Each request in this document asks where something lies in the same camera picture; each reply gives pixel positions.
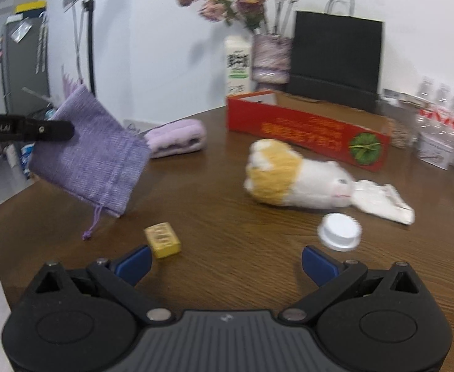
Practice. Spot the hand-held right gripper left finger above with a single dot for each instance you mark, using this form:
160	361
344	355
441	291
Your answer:
134	265

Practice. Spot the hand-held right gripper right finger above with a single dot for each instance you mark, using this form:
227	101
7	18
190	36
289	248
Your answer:
319	265

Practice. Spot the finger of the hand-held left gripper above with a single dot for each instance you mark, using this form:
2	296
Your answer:
51	130

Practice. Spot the small gold block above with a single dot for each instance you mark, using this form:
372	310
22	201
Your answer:
163	240

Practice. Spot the yellow white alpaca plush toy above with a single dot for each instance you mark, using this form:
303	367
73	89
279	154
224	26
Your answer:
289	174

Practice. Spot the lilac towel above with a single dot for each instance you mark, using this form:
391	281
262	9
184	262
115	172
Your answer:
176	137

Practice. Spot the red cardboard box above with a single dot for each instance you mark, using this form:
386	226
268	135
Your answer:
300	131

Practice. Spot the white plastic jar lid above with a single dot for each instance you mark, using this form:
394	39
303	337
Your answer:
339	232

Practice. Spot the dark grey cabinet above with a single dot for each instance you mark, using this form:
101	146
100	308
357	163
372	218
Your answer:
22	66

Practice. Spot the white hanging strips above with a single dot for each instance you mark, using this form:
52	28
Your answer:
41	46

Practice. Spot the black studio light stand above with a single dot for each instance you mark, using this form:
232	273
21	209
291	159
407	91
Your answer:
91	46

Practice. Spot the yellow box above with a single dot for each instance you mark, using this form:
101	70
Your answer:
31	7

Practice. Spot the clear seed storage container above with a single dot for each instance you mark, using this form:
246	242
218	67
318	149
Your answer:
401	128

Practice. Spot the flat white cardboard packet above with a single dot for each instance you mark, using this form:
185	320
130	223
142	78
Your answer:
399	96

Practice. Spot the white milk carton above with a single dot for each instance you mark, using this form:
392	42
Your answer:
237	66

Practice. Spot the black paper shopping bag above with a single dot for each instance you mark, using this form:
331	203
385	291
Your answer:
335	54

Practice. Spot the purple textured vase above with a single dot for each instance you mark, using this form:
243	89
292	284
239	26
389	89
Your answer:
271	58

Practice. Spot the dried pink rose bouquet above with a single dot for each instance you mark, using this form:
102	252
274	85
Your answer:
250	0

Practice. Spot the purple feather wall decoration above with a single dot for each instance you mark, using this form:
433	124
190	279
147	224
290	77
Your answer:
70	81

